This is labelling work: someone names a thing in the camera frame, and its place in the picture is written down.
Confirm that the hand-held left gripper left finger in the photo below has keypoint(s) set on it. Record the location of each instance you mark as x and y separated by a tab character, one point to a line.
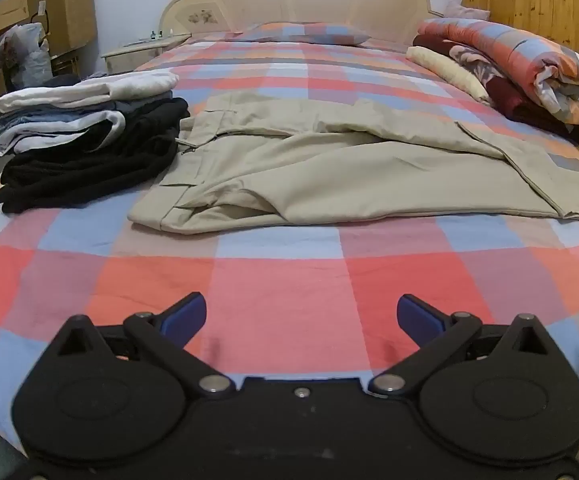
185	317

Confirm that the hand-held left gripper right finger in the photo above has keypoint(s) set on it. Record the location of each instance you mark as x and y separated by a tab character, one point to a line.
417	317

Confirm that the beige pants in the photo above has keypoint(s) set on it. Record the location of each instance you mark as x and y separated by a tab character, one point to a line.
349	170

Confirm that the bed with checked sheet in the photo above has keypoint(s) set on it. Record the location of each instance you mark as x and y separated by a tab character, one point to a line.
279	280

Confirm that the black folded garments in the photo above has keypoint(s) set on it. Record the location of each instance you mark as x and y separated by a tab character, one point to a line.
104	170

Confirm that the dark red blanket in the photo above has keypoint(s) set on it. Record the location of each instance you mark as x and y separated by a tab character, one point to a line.
514	97

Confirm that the blue folded jeans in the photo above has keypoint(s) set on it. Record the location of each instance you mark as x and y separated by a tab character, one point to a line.
44	119

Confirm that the cream folded blanket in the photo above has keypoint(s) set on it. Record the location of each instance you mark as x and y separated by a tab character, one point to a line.
449	72

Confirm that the floral folded blanket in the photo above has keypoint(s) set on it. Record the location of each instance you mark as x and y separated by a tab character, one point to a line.
474	57

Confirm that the cream nightstand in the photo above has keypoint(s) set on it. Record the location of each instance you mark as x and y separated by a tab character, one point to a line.
139	50

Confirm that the small bottles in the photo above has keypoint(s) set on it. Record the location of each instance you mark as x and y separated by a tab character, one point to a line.
162	35

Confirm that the folded checked quilt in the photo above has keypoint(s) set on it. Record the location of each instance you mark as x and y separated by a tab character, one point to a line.
524	55

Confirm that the grey plastic bag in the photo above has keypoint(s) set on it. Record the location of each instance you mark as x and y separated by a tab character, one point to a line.
27	57

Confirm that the checked pillow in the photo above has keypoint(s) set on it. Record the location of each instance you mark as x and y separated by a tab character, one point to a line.
309	32

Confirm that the pink pillow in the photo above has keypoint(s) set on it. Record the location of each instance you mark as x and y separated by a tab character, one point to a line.
459	11

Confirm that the large cardboard box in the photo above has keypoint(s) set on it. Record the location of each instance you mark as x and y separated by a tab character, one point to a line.
67	10

